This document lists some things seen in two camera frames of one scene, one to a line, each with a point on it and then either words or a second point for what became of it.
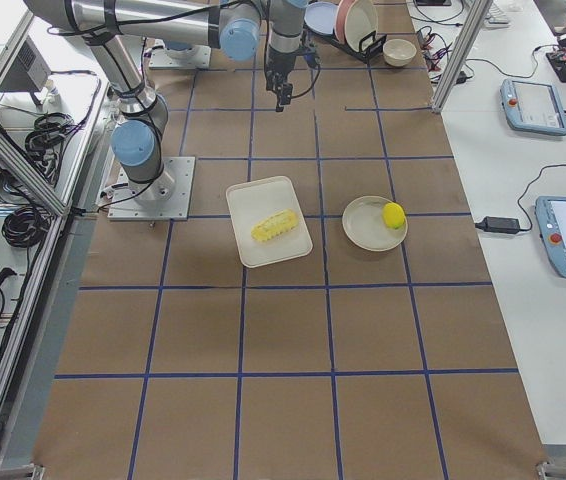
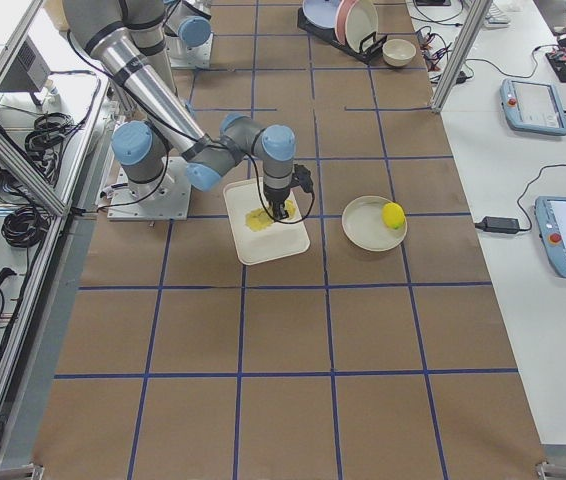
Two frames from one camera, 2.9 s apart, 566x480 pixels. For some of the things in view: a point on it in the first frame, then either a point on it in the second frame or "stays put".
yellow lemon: (393, 214) stays put
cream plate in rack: (361, 25) stays put
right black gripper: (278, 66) -> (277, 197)
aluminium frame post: (478, 12) stays put
